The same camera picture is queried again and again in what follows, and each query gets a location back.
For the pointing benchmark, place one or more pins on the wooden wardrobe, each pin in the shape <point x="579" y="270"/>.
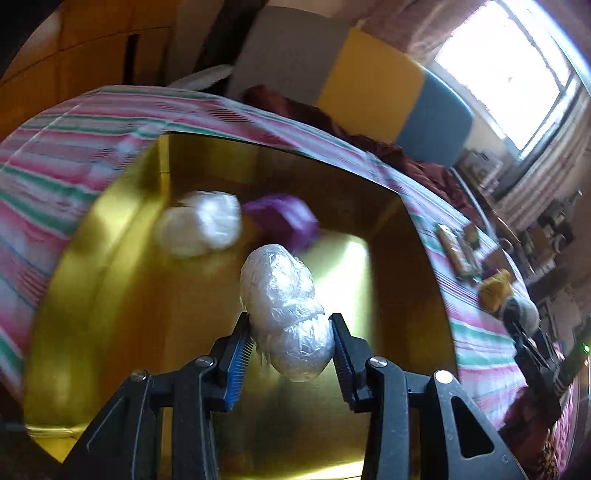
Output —
<point x="92" y="60"/>

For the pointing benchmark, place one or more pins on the person's right forearm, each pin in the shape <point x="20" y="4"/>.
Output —
<point x="540" y="438"/>

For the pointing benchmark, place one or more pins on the yellow snack packet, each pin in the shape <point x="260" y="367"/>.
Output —
<point x="495" y="290"/>

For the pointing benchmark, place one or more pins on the small green box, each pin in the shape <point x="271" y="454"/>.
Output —
<point x="472" y="234"/>

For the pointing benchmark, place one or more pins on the green-edged cracker packet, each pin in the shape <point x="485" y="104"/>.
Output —
<point x="455" y="254"/>

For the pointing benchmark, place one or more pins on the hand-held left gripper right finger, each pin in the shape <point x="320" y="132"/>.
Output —
<point x="345" y="364"/>

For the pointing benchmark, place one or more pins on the pink patterned curtain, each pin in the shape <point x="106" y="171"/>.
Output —
<point x="443" y="27"/>
<point x="545" y="184"/>

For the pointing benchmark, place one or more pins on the gold-lined tin box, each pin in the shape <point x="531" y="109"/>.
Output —
<point x="152" y="295"/>

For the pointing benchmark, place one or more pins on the grey yellow blue headboard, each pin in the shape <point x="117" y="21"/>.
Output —
<point x="369" y="78"/>

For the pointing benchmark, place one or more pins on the white plastic-wrapped bundle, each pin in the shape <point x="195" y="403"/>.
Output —
<point x="198" y="224"/>
<point x="286" y="304"/>

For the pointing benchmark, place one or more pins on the cluttered wooden desk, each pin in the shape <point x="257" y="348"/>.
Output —
<point x="540" y="230"/>

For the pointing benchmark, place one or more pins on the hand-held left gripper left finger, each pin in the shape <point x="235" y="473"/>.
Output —
<point x="239" y="364"/>

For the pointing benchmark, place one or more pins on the maroon blanket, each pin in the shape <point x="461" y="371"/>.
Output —
<point x="406" y="166"/>

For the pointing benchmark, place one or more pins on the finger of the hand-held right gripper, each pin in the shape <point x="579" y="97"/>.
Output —
<point x="524" y="318"/>

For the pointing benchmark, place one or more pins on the striped bed sheet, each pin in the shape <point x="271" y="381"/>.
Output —
<point x="69" y="152"/>

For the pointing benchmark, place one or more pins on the white cloth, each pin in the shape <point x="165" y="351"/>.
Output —
<point x="203" y="76"/>

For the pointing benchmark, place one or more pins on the bright window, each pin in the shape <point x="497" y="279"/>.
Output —
<point x="503" y="69"/>

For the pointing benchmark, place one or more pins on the purple packet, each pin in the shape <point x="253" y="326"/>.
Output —
<point x="286" y="219"/>

